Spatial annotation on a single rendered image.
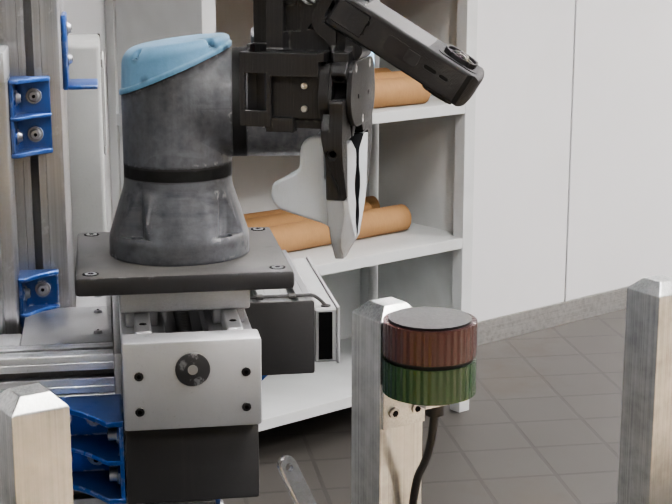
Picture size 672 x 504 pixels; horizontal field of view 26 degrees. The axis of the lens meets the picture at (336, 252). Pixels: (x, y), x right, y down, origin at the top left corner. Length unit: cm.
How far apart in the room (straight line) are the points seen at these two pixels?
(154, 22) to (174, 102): 214
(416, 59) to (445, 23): 311
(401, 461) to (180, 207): 61
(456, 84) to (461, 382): 21
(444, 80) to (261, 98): 13
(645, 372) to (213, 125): 58
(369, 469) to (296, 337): 72
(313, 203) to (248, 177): 309
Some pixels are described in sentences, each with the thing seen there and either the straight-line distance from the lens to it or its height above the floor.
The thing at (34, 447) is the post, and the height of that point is 110.
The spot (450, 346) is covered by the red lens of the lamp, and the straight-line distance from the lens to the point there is 90.
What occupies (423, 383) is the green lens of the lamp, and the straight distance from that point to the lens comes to 91.
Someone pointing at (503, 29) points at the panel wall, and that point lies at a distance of 475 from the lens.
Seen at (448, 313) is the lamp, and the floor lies 114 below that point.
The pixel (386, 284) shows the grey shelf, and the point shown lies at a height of 31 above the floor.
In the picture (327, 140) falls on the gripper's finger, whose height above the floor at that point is 124.
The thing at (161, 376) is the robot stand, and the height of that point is 96.
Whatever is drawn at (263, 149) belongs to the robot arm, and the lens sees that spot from 154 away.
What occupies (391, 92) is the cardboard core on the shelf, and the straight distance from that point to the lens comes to 388.
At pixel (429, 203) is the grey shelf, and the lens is 422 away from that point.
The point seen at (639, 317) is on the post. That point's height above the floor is 110.
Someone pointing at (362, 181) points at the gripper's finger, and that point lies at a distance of 106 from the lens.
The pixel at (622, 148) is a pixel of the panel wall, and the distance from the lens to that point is 525.
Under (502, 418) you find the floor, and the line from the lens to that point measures 420.
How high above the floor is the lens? 139
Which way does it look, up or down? 13 degrees down
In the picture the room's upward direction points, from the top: straight up
